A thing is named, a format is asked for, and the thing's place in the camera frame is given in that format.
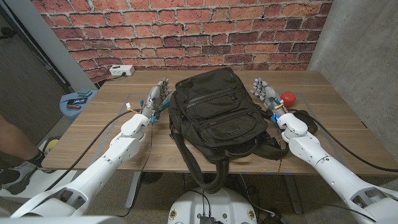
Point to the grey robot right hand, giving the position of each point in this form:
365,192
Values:
269,95

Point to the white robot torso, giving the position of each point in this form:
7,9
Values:
211,205

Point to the blue round stool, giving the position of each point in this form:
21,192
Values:
70,112

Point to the grey and black sneaker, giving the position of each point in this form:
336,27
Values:
46,170
17,177

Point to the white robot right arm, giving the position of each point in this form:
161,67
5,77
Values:
329,165

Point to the black round fan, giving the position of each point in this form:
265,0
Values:
151,177

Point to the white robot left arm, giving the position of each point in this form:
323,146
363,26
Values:
102,165

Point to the small teal box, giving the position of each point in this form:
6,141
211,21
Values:
84,92

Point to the person's bare leg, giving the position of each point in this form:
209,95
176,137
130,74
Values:
12,140

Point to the red ball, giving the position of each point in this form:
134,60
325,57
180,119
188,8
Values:
288,99

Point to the yellow and black disc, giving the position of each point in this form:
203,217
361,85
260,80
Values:
51,144

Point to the white low platform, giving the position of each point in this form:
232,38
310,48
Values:
40,183

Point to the black backpack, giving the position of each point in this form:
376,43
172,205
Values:
217,115

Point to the white power strip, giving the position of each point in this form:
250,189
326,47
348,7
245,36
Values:
121,70

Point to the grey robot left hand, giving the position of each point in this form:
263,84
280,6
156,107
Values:
155,99

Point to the small teal pouch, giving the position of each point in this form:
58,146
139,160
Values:
165,104

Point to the printed red brick backdrop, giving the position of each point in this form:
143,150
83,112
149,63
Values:
186,31

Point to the small red-brown item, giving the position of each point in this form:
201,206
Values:
73,107

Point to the metal table leg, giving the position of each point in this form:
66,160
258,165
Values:
133,189
293,194

